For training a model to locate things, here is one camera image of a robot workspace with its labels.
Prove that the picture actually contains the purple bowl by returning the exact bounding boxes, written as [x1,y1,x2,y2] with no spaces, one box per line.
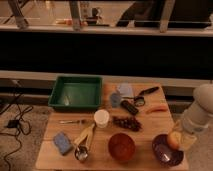
[152,134,184,167]

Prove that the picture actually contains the orange carrot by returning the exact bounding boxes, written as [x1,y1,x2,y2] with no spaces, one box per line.
[145,106,168,114]

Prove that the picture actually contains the metal measuring cup wooden handle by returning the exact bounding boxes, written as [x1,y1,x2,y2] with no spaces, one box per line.
[74,123,96,162]

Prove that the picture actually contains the black power adapter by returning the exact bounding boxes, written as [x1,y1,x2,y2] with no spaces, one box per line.
[7,120,19,128]

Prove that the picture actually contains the black floor cable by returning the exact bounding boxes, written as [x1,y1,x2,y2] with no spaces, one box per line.
[0,93,35,171]

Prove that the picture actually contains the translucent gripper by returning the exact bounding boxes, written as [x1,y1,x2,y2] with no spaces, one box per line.
[171,121,197,151]

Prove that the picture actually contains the yellow red apple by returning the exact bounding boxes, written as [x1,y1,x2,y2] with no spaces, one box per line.
[167,131,181,150]

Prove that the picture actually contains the bunch of dark grapes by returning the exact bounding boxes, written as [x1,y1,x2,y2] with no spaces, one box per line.
[112,116,142,132]

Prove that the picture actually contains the red orange bowl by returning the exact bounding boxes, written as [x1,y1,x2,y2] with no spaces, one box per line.
[108,133,136,162]

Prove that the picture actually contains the green plastic tray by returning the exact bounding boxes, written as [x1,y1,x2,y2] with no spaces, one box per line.
[48,76,102,111]

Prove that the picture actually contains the person behind glass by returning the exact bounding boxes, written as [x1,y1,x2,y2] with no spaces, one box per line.
[116,0,163,27]

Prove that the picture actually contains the silver fork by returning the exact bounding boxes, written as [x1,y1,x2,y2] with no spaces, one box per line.
[59,119,86,124]

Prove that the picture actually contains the small blue cup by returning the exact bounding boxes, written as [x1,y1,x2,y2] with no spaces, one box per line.
[110,93,121,108]

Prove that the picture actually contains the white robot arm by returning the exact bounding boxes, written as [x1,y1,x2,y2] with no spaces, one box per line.
[167,84,213,151]

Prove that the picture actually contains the blue grey cloth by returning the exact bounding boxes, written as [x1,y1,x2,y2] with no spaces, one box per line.
[117,83,134,98]

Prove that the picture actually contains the blue sponge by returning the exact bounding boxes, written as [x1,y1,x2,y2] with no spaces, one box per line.
[53,132,73,155]

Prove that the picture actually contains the white paper cup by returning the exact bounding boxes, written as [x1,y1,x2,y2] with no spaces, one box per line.
[94,109,110,128]

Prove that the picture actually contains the black remote control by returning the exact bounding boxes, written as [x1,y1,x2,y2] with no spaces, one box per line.
[120,100,139,115]

